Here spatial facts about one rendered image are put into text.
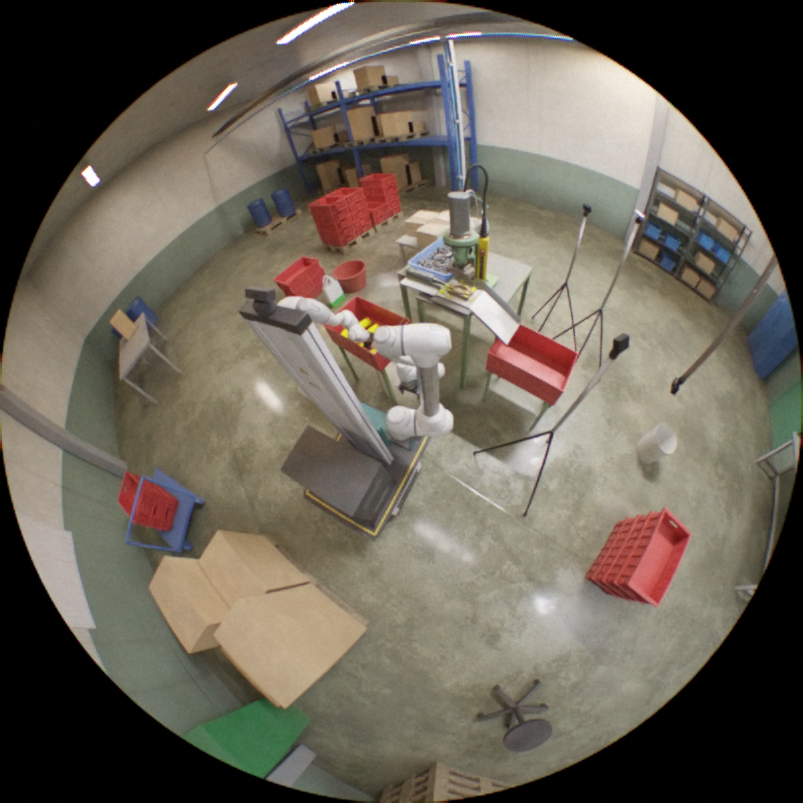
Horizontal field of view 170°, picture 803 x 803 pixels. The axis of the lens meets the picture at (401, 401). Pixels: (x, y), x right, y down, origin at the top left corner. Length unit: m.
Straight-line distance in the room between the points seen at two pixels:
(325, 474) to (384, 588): 1.17
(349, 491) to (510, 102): 7.09
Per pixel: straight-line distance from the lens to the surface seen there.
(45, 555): 3.77
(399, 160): 7.48
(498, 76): 7.07
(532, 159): 6.88
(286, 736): 2.97
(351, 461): 1.55
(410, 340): 1.07
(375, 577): 2.34
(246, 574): 1.99
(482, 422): 2.48
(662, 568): 2.46
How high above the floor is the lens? 2.25
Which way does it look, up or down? 60 degrees down
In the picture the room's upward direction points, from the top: 17 degrees counter-clockwise
